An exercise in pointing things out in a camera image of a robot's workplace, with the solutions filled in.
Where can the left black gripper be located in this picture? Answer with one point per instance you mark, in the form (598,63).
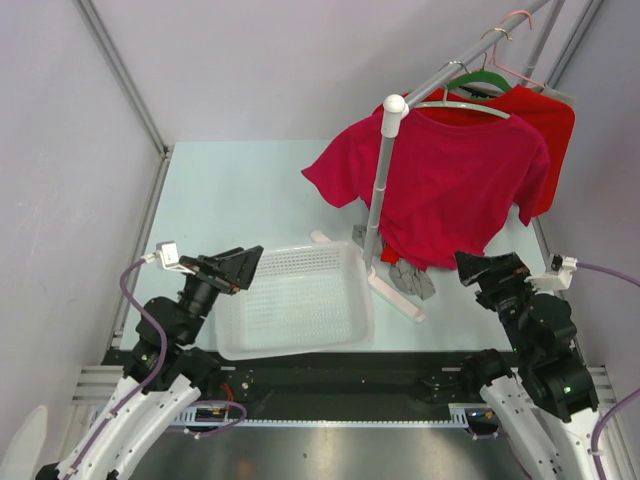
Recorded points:
(230,272)

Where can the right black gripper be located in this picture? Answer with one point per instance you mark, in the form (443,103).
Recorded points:
(502,271)

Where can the magenta t shirt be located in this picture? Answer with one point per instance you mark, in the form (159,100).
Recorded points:
(450,187)

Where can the pale green hanger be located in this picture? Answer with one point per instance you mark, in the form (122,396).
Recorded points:
(445,103)

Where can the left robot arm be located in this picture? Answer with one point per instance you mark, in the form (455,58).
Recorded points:
(165,373)

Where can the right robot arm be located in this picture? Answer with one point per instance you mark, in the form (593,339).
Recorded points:
(547,404)

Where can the red t shirt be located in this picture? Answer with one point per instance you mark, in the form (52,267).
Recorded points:
(555,124)

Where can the dark green hanger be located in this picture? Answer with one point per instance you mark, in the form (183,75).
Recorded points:
(478,76)

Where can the grey cloth on table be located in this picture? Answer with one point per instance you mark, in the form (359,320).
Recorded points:
(406,277)

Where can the white perforated plastic basket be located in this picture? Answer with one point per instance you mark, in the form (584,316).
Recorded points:
(302,299)

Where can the grey clothes rack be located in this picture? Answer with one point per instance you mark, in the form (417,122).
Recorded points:
(356,163)

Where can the grey garment behind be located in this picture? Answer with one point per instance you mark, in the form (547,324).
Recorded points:
(560,95)

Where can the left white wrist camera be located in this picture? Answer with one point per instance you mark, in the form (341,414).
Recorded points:
(169,259)

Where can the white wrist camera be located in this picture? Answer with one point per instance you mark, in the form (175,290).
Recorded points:
(559,275)
(169,259)

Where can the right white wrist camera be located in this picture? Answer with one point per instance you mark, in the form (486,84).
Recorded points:
(559,275)

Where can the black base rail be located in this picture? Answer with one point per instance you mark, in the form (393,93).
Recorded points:
(343,387)

